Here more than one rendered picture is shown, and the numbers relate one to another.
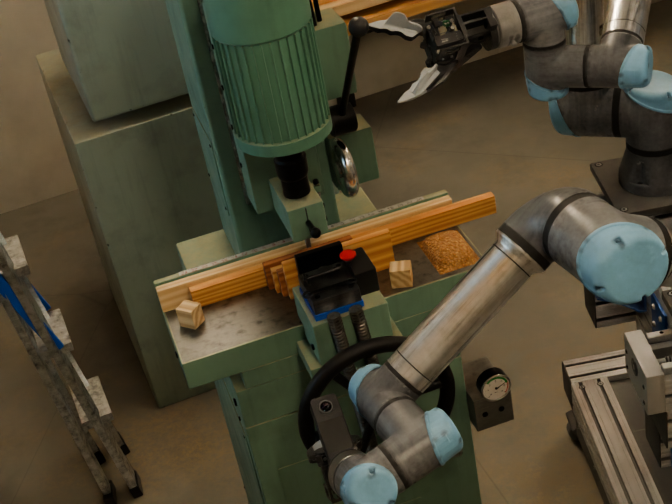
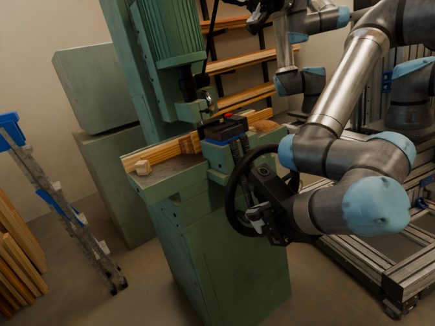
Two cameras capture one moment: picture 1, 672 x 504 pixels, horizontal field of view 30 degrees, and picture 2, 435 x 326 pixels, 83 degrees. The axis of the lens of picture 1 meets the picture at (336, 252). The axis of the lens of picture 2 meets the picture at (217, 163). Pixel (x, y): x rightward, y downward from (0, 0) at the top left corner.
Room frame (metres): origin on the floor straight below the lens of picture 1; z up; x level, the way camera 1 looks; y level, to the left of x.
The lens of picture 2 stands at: (1.11, 0.28, 1.20)
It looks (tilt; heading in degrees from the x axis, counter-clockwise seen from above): 23 degrees down; 343
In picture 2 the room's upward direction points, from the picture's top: 13 degrees counter-clockwise
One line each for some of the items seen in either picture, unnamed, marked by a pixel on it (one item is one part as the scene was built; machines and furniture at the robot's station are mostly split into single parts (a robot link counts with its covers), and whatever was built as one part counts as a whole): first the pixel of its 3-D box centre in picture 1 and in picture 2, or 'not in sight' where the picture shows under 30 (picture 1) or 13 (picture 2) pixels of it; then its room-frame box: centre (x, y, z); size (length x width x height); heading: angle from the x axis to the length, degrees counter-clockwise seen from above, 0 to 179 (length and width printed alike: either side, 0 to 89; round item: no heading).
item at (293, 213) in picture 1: (299, 208); (192, 112); (2.03, 0.05, 1.03); 0.14 x 0.07 x 0.09; 12
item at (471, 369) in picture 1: (483, 393); not in sight; (1.92, -0.24, 0.58); 0.12 x 0.08 x 0.08; 12
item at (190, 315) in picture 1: (190, 314); (143, 167); (1.90, 0.29, 0.92); 0.04 x 0.03 x 0.04; 54
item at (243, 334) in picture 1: (332, 309); (218, 156); (1.90, 0.03, 0.87); 0.61 x 0.30 x 0.06; 102
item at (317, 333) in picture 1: (342, 314); (230, 149); (1.82, 0.01, 0.91); 0.15 x 0.14 x 0.09; 102
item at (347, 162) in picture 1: (343, 167); (205, 104); (2.16, -0.05, 1.02); 0.12 x 0.03 x 0.12; 12
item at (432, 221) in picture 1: (345, 249); (215, 133); (2.02, -0.02, 0.92); 0.62 x 0.02 x 0.04; 102
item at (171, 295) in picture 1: (308, 252); (198, 137); (2.03, 0.05, 0.92); 0.60 x 0.02 x 0.05; 102
